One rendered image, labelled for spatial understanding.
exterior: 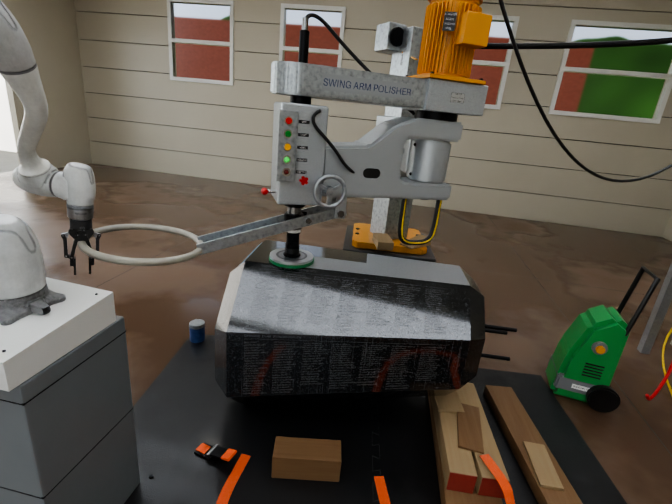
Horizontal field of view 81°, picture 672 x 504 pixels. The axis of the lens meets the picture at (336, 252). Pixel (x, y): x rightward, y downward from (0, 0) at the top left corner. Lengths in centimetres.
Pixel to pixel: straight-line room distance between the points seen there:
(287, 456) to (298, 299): 67
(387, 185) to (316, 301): 63
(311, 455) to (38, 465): 99
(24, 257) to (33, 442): 52
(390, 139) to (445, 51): 44
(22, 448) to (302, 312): 102
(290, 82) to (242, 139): 685
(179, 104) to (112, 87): 152
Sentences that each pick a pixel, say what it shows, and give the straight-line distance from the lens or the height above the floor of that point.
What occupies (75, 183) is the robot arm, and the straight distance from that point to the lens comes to 176.
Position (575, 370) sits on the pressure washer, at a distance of 288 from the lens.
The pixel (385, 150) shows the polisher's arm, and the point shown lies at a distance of 184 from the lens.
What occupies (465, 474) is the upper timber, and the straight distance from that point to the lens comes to 194.
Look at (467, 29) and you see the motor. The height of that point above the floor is 192.
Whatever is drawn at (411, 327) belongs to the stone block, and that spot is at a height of 69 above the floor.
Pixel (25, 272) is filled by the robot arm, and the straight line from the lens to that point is 143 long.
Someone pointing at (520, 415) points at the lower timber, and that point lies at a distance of 254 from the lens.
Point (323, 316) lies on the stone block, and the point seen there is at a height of 69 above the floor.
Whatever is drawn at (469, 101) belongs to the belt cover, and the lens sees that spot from 199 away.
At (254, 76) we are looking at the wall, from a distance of 842.
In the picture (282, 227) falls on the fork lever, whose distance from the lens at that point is 181.
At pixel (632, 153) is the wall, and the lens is 864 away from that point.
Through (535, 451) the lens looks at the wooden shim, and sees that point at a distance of 234.
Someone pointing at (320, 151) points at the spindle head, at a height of 139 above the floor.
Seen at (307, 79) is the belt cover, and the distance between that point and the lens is 171.
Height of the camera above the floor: 154
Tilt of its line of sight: 19 degrees down
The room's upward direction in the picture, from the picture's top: 6 degrees clockwise
